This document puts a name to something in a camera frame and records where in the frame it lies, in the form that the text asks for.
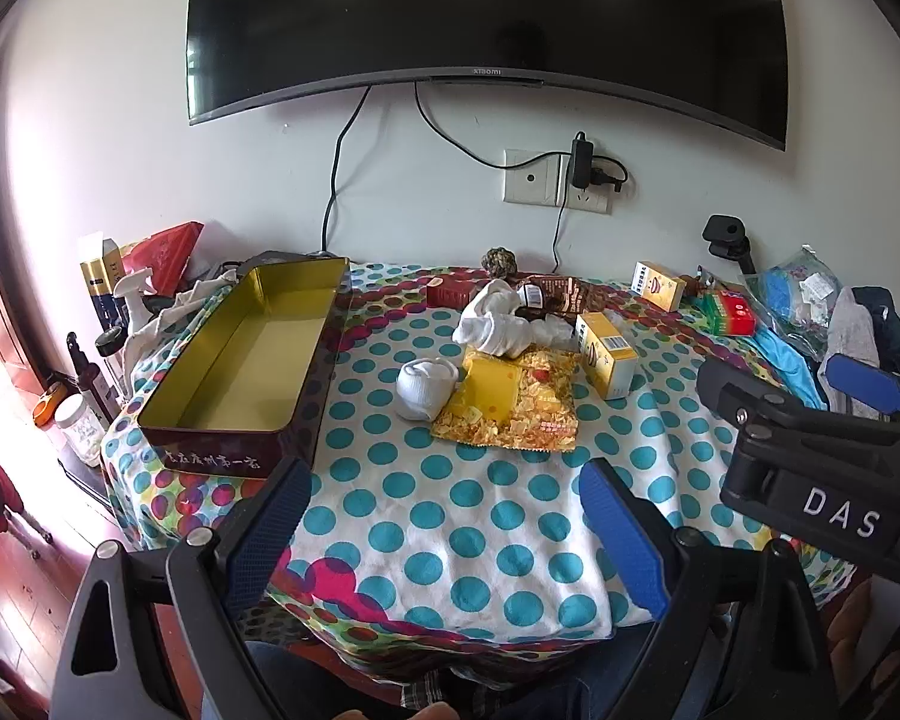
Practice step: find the white crumpled cloth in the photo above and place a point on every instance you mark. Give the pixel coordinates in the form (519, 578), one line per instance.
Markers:
(172, 315)

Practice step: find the black power plug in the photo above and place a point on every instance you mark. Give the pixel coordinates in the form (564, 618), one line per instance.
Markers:
(607, 174)

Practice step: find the dark pump bottle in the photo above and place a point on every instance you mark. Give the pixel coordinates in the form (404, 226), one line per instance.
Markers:
(94, 390)

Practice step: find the white socks bundle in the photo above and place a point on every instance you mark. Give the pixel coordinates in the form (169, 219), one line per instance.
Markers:
(495, 330)

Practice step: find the black power adapter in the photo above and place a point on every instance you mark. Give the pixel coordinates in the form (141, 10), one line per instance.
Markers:
(581, 161)

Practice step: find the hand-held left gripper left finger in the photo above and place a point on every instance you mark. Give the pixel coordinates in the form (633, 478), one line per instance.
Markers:
(270, 525)

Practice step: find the white wall power socket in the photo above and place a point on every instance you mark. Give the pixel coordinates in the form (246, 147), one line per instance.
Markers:
(589, 201)

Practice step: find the black capped bottle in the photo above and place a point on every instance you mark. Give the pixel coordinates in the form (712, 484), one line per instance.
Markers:
(109, 349)

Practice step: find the yellow snack packet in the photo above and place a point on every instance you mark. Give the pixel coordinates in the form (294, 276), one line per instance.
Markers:
(510, 405)

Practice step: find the dark jacket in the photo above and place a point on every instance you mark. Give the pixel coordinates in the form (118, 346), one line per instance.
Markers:
(892, 330)

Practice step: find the yellow medicine box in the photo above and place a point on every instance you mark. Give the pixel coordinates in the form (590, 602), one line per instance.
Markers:
(656, 285)
(607, 356)

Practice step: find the red plastic bag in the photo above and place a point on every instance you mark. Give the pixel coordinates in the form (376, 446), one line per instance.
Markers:
(165, 251)

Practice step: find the small dark red box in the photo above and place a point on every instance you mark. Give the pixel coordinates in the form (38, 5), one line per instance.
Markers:
(454, 294)

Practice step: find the wooden cabinet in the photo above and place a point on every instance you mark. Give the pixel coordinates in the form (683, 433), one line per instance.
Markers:
(0, 330)

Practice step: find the white rolled sock ball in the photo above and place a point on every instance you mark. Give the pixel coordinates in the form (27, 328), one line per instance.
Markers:
(424, 390)

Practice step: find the black wall television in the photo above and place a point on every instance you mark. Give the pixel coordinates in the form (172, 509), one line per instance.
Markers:
(480, 7)

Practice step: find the dark red tin box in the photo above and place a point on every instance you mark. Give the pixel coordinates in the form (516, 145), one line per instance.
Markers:
(232, 360)

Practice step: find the white spray bottle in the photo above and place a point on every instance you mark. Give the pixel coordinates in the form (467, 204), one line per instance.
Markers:
(131, 300)

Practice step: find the orange small container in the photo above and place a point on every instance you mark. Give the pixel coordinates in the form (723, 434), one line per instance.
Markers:
(45, 409)

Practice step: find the white wall jack plate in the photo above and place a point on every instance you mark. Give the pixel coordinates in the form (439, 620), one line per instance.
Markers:
(531, 178)

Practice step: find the polka dot tablecloth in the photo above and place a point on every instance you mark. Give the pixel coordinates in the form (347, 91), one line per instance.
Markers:
(435, 525)

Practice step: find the light blue cloth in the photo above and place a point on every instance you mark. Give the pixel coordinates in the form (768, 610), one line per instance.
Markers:
(787, 367)

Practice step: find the small brown figurine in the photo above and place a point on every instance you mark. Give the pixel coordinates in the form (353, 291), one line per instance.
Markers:
(691, 285)

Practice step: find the white plastic jar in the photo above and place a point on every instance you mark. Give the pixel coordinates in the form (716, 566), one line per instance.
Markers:
(79, 427)

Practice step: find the clear plastic bag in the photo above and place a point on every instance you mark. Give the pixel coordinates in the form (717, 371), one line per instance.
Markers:
(791, 292)

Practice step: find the white blue gold carton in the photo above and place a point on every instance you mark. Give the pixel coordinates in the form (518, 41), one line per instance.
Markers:
(101, 277)

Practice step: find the brown snack packet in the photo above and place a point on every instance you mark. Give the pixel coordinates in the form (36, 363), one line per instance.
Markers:
(562, 292)

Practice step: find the grey cloth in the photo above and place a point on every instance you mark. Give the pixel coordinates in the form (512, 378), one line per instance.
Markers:
(851, 330)

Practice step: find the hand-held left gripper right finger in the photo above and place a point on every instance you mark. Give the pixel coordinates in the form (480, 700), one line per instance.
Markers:
(622, 532)

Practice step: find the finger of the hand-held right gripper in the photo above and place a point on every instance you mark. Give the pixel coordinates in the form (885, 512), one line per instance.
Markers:
(750, 397)
(862, 384)

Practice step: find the green red medicine box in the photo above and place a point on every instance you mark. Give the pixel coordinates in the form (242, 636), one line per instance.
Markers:
(731, 315)

